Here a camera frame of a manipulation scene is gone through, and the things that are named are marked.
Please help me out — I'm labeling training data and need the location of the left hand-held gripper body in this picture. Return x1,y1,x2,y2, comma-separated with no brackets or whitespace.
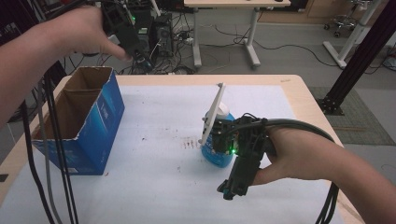
100,0,145,60

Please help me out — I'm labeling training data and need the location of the blue bottle with white cap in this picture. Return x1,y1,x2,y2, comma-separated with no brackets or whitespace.
200,102,236,169

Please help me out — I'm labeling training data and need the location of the rolling stool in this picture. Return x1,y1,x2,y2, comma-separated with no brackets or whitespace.
322,0,360,39

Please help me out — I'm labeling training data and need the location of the black metal frame post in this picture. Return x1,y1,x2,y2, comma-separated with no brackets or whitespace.
317,0,396,117

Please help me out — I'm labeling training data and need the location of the white table mat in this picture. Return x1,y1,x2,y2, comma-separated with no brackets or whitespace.
0,84,347,224

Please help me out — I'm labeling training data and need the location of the person's right hand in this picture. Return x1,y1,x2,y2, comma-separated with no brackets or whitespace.
251,126,344,187

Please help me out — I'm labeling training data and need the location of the black computer tower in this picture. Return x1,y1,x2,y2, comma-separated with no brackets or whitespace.
153,12,175,58

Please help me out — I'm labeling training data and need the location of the blue cardboard box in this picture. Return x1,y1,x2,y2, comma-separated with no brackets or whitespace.
31,65,126,176

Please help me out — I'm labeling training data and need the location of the thick black gripper cable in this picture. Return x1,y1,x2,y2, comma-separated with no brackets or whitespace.
261,117,341,224

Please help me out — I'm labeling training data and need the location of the white desk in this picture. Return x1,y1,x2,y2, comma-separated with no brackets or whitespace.
182,0,292,70

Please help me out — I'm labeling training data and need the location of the grey floor mat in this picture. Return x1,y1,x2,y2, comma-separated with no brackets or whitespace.
307,86,396,147

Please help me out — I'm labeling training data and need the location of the white metal stand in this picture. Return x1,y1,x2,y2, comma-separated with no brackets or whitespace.
322,0,382,70

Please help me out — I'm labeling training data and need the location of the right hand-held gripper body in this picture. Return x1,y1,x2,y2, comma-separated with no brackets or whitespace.
198,82,276,163

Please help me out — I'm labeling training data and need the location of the thin black cable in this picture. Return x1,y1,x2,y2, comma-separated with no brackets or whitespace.
19,99,58,224
42,70,79,224

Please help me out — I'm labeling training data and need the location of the black floor cable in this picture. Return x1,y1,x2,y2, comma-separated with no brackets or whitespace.
214,23,339,68

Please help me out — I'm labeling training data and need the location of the grey cable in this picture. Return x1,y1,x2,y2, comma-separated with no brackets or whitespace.
36,79,64,224

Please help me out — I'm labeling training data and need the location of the person's left hand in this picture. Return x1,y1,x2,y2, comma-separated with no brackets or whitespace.
46,5,134,63

